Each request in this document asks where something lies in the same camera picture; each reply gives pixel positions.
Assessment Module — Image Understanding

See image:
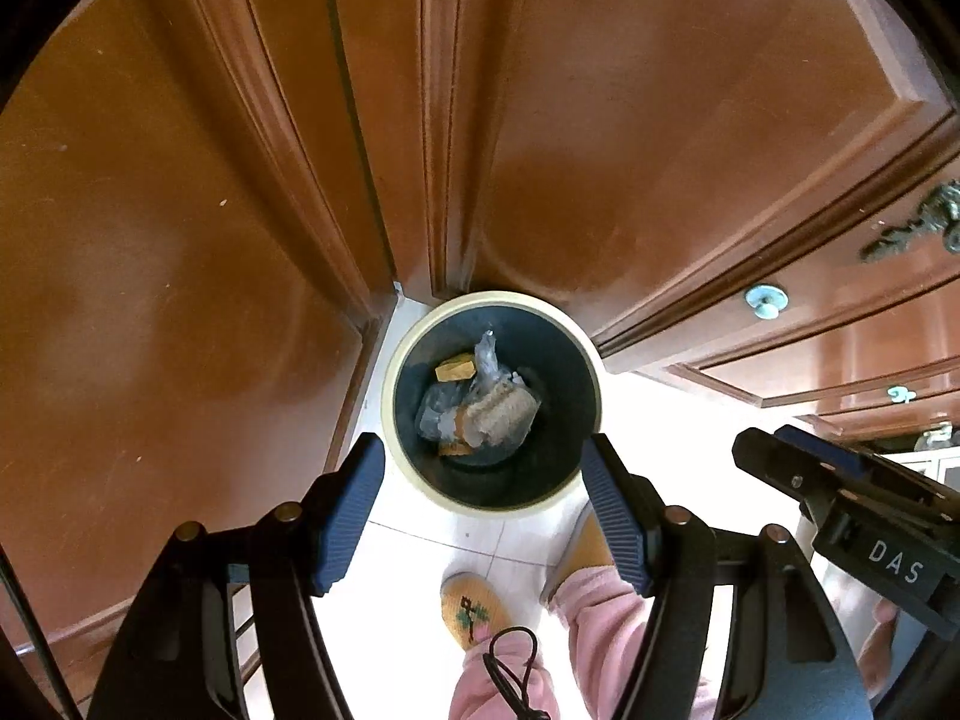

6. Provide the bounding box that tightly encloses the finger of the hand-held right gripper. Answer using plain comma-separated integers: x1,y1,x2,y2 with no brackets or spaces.
775,424,942,500
732,427,826,505

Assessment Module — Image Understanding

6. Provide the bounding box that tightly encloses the person's left pink pants leg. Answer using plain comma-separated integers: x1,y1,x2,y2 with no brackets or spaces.
448,626,562,720

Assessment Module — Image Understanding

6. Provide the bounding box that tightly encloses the yellow knitted slipper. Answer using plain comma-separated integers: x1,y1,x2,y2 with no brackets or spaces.
441,572,515,650
541,508,620,605

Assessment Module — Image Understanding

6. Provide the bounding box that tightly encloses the yellow packet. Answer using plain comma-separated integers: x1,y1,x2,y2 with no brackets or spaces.
435,349,479,384

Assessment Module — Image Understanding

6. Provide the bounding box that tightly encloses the wooden drawer front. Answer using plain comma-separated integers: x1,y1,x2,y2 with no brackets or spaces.
600,187,960,410

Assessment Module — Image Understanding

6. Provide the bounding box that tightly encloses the person's pink pants leg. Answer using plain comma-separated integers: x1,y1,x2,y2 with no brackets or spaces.
448,626,562,720
559,561,722,720

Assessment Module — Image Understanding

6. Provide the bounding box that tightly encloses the black cable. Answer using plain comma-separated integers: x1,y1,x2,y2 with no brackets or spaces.
483,625,542,720

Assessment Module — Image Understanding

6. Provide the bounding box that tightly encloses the ornate metal handle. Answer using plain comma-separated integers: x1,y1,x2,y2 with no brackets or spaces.
859,180,960,265

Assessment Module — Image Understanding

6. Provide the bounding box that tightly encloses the person's right pink pants leg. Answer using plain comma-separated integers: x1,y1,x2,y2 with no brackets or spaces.
559,561,722,720

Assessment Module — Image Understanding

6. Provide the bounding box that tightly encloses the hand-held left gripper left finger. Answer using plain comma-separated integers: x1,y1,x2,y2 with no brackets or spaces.
88,433,386,720

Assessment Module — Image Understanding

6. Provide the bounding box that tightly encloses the straw-coloured loofah sponge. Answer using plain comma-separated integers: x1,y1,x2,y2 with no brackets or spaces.
457,382,543,448

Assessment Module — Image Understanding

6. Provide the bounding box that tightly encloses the wooden cabinet door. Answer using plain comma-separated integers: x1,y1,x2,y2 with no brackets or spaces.
330,0,960,362
0,0,400,691

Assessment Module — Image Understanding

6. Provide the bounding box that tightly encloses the dark trash bin cream rim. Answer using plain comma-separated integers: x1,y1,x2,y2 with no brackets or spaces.
381,289,603,518

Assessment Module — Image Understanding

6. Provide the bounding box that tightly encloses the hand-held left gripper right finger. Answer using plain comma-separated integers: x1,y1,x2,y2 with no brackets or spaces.
581,433,856,720

